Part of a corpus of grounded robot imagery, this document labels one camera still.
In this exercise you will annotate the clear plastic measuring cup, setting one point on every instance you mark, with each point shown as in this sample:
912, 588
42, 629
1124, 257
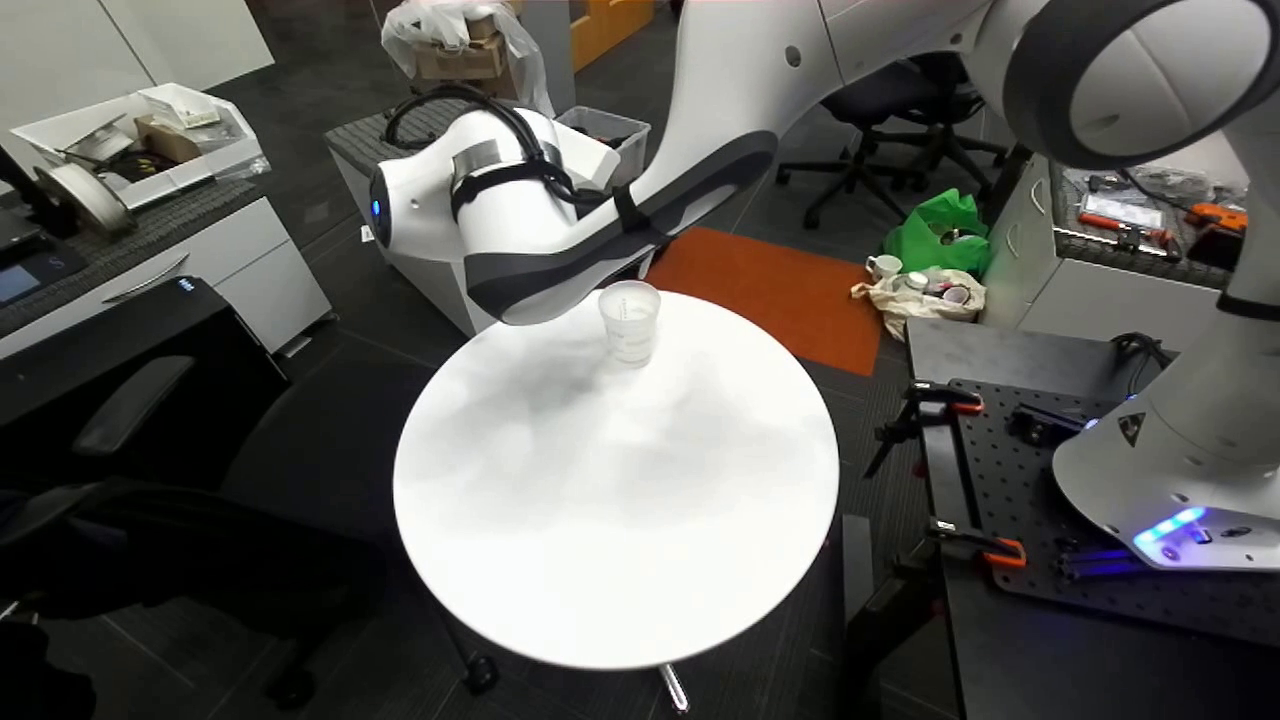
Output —
630, 324

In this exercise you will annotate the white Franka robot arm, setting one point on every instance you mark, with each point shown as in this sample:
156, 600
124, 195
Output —
746, 82

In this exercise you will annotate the round white table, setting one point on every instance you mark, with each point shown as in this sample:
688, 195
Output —
772, 287

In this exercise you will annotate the white cabinet with gray cushion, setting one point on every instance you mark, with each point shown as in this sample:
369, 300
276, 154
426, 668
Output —
412, 275

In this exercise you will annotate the clear bag of bottles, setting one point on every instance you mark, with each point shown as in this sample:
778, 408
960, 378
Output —
925, 294

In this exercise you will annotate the black clamp with orange tips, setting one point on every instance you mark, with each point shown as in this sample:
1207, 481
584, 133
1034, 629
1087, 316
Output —
933, 402
986, 546

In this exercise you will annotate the green plastic bag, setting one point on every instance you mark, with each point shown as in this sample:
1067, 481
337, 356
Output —
942, 232

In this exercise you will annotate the brown cardboard box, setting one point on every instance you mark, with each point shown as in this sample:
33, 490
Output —
466, 66

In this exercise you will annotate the black robot workbench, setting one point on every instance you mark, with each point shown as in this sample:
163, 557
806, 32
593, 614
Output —
986, 349

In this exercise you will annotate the black swivel chair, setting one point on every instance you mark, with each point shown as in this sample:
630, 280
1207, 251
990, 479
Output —
882, 95

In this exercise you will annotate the black perforated breadboard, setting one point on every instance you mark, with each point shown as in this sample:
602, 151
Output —
1014, 495

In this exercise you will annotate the white plastic bag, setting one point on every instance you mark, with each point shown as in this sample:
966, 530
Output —
426, 24

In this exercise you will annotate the white desk with drawers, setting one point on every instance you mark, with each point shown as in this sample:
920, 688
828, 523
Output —
252, 255

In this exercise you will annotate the black office chair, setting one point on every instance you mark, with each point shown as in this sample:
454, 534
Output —
202, 453

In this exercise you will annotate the white equipment cart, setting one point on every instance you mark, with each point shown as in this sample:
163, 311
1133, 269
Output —
1106, 287

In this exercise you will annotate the white tray of clutter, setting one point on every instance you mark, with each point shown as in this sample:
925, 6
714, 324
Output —
132, 133

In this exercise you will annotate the beige tape roll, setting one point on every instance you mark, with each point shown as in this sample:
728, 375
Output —
83, 195

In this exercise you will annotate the orange and black hand tool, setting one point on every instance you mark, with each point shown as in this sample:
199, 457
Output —
1219, 219

